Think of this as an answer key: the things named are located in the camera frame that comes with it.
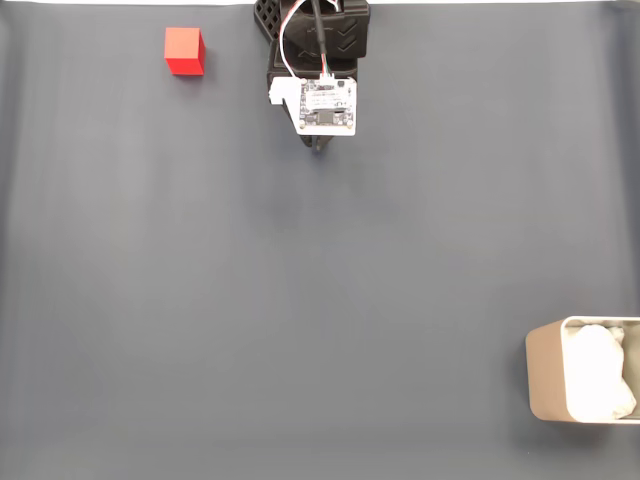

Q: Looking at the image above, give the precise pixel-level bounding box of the red cube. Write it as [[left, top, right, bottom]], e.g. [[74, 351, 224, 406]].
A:
[[164, 27, 207, 77]]

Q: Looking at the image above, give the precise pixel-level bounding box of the beige open box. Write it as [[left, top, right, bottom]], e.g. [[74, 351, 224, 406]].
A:
[[524, 315, 640, 425]]

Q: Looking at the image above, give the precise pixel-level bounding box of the white crumpled tissue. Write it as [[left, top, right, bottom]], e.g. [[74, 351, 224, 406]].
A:
[[567, 323, 639, 421]]

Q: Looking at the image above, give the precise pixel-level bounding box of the black camera cable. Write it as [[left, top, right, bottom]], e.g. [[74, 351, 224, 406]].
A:
[[310, 0, 337, 81]]

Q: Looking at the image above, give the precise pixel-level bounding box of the white red servo wire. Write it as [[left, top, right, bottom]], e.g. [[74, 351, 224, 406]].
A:
[[278, 0, 307, 81]]

